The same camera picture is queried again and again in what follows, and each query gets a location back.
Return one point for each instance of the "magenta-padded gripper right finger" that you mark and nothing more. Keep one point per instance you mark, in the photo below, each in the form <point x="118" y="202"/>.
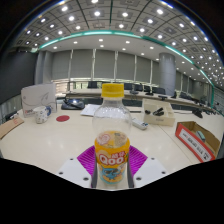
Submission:
<point x="148" y="170"/>

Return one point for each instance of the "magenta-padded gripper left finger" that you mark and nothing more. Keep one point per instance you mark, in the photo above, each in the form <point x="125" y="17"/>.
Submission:
<point x="75" y="170"/>

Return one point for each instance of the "yellow-capped clear drink bottle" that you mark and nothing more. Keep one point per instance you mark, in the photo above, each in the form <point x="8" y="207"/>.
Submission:
<point x="112" y="156"/>

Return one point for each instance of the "white power strip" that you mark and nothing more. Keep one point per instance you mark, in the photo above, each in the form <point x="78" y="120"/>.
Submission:
<point x="140" y="124"/>

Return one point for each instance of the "flat round red coaster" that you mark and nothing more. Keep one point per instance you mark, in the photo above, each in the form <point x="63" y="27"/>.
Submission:
<point x="63" y="118"/>

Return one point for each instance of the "red-labelled brown cardboard box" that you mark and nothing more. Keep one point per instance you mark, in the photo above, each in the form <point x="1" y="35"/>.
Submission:
<point x="193" y="141"/>

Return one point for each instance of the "open beige cardboard box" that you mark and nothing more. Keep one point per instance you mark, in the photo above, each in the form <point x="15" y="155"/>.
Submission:
<point x="166" y="117"/>

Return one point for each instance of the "white printed paper sheet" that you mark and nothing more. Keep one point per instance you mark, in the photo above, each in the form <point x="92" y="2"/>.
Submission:
<point x="89" y="110"/>

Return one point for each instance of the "black desk device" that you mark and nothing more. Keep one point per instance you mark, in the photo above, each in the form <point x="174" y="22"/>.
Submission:
<point x="72" y="104"/>

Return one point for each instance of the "long curved conference desk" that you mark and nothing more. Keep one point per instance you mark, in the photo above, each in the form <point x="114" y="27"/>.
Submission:
<point x="140" y="96"/>

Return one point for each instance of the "row of black office chairs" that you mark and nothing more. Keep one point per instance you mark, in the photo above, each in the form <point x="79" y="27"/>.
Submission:
<point x="158" y="90"/>

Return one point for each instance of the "white copy paper box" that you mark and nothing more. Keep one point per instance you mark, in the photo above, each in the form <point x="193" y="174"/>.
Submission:
<point x="38" y="98"/>

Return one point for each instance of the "group of ceiling lights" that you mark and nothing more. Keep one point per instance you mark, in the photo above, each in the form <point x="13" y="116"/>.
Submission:
<point x="96" y="13"/>

